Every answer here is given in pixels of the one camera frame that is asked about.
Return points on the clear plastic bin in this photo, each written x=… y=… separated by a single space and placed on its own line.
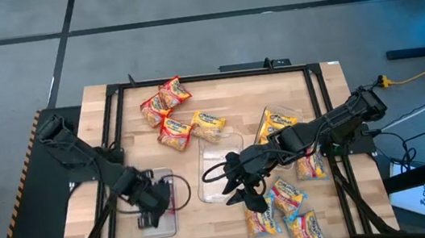
x=218 y=163
x=137 y=234
x=292 y=108

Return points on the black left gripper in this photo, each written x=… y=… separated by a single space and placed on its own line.
x=154 y=193

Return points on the black platform with hazard stripe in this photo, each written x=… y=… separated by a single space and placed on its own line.
x=38 y=221

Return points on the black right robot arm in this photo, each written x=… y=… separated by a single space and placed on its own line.
x=342 y=117

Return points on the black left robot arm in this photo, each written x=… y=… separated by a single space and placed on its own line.
x=79 y=155

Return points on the black aluminium table frame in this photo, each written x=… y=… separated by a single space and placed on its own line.
x=211 y=77

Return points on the white paper label sheet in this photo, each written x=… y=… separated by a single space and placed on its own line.
x=421 y=199

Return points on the yellow chicken ramen pack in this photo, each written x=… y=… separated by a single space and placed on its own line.
x=208 y=125
x=275 y=121

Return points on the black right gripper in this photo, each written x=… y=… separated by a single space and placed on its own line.
x=254 y=164

